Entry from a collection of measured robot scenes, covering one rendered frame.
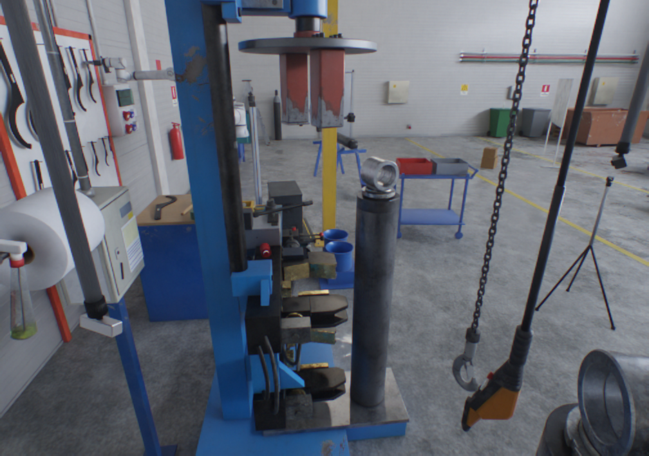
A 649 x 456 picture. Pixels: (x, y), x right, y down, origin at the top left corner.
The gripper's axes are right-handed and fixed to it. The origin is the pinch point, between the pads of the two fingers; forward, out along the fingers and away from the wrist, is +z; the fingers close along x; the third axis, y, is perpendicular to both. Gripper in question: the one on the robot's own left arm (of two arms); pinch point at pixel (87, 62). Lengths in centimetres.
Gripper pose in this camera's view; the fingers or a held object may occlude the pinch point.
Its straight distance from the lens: 415.5
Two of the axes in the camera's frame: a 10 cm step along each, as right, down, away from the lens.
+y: 0.1, -8.8, -4.8
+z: -9.9, 0.4, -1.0
